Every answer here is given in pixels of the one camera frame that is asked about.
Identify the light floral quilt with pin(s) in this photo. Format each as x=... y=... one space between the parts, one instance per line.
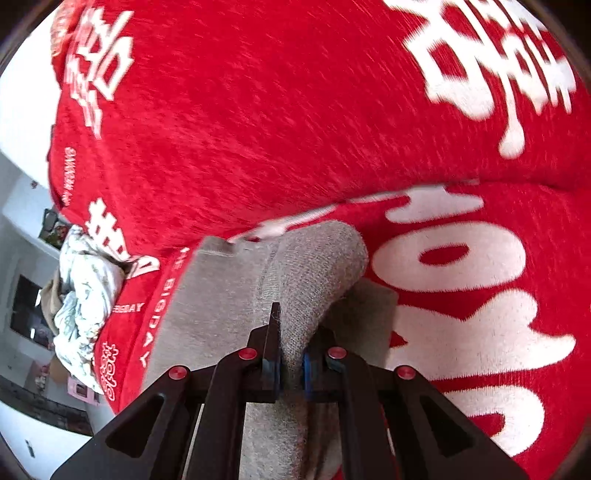
x=85 y=295

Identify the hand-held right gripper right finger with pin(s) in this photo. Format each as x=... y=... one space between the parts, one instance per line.
x=308 y=374

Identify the grey knitted garment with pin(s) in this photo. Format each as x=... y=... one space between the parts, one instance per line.
x=300 y=286

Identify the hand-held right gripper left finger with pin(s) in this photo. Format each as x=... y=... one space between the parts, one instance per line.
x=271 y=374

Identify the red printed blanket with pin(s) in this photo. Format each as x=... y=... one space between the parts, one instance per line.
x=286 y=129

